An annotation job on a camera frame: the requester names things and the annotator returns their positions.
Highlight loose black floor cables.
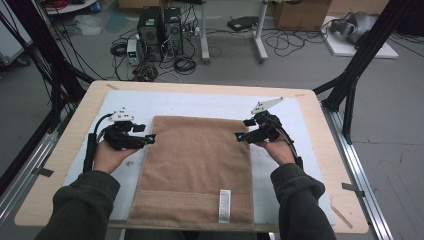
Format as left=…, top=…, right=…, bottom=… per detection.
left=264, top=28, right=329, bottom=58

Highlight white desk leg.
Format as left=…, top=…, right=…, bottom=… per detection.
left=253, top=0, right=270, bottom=64
left=199, top=0, right=212, bottom=65

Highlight black metal frame stand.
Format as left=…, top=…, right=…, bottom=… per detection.
left=312, top=0, right=418, bottom=146
left=0, top=0, right=96, bottom=198

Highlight black computer tower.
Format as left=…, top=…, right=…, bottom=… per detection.
left=163, top=6, right=184, bottom=56
left=136, top=5, right=165, bottom=63

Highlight white floor board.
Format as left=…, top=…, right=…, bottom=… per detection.
left=320, top=15, right=400, bottom=60

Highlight round white table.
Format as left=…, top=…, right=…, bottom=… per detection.
left=43, top=0, right=100, bottom=16

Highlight black tape strip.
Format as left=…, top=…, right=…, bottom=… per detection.
left=341, top=182, right=366, bottom=198
left=34, top=167, right=55, bottom=178

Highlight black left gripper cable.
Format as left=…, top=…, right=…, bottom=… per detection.
left=82, top=112, right=115, bottom=174

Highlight large cardboard box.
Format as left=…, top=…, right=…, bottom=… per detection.
left=272, top=0, right=333, bottom=32

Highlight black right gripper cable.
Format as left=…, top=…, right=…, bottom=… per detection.
left=276, top=122, right=305, bottom=170

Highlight person's left hand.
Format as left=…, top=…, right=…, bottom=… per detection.
left=93, top=139, right=141, bottom=175

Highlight aluminium rail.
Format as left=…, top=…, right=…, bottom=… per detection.
left=0, top=109, right=76, bottom=228
left=320, top=101, right=396, bottom=240

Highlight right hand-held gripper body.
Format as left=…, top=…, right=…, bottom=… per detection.
left=245, top=96, right=290, bottom=145

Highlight grey helmet-like device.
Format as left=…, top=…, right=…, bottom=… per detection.
left=329, top=10, right=380, bottom=45

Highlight flat black device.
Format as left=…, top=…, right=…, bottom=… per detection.
left=226, top=15, right=260, bottom=33

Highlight white grid mat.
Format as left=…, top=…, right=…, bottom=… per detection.
left=63, top=89, right=336, bottom=228

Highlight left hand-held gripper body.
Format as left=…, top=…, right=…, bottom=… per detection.
left=102, top=107, right=148, bottom=151

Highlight beige terry towel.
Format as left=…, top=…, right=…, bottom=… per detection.
left=126, top=114, right=256, bottom=232

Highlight white power supply unit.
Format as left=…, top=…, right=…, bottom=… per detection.
left=126, top=38, right=140, bottom=66

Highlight person's right hand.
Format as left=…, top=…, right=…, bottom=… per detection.
left=255, top=138, right=296, bottom=167

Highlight small cardboard box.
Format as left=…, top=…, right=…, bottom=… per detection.
left=117, top=0, right=168, bottom=12

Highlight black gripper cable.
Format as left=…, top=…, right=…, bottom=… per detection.
left=82, top=112, right=115, bottom=174
left=276, top=122, right=305, bottom=170

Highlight coiled black cable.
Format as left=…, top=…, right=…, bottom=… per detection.
left=172, top=55, right=198, bottom=76

